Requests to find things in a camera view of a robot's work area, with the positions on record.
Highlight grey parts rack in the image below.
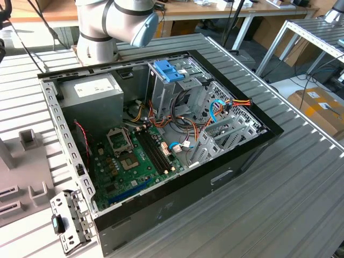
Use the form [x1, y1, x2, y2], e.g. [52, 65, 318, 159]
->
[0, 128, 59, 229]

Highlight grey power supply unit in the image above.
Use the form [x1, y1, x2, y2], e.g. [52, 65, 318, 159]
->
[58, 74, 125, 140]

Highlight aluminium frame slat table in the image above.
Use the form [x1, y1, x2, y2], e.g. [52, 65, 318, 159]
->
[255, 18, 344, 81]

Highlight metal socket cover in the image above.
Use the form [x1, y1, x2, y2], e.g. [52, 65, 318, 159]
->
[106, 128, 135, 158]

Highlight blue plastic bay latch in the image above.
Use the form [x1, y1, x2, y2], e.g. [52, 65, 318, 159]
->
[153, 60, 186, 83]

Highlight black open PC case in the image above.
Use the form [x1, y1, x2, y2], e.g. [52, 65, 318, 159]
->
[37, 49, 285, 257]

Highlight black latch teal sticker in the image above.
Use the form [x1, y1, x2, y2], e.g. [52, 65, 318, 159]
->
[51, 214, 67, 234]

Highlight black RAM slot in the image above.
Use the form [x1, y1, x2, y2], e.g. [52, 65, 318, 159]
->
[135, 127, 169, 175]
[142, 125, 177, 173]

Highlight blue data wire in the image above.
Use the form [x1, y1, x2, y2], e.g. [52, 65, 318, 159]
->
[208, 99, 226, 127]

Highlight black electronic box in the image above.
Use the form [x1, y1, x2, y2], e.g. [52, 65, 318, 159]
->
[317, 66, 344, 85]

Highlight red twisted fan wire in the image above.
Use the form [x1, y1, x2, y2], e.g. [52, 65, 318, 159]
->
[74, 120, 91, 170]

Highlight grey metal drive cage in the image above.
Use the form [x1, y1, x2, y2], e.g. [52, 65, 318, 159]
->
[146, 58, 213, 121]

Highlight long wooden desk white legs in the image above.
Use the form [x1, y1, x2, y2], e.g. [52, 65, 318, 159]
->
[158, 0, 320, 52]

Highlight green motherboard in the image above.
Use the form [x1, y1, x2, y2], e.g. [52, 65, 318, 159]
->
[90, 125, 186, 213]

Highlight CPU socket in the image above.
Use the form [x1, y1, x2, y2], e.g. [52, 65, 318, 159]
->
[118, 152, 142, 173]

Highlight orange yellow wire bundle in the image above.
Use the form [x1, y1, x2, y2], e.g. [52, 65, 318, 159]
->
[122, 99, 205, 143]

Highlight multicolour power wire black plug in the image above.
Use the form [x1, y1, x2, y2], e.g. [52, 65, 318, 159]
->
[222, 98, 254, 109]

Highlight blue wire white connector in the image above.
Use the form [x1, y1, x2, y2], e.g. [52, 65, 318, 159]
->
[168, 141, 194, 154]

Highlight blue expansion slot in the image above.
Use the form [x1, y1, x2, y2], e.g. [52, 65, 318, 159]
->
[107, 178, 153, 206]

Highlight black stand pole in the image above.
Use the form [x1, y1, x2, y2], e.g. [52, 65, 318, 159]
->
[221, 0, 247, 53]

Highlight cardboard box white labels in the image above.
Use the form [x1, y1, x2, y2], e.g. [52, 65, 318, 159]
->
[286, 86, 344, 140]

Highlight grey metal disk bay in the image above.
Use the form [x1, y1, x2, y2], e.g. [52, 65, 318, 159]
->
[188, 115, 268, 169]

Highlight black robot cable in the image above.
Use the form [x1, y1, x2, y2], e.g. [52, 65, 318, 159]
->
[0, 0, 60, 71]

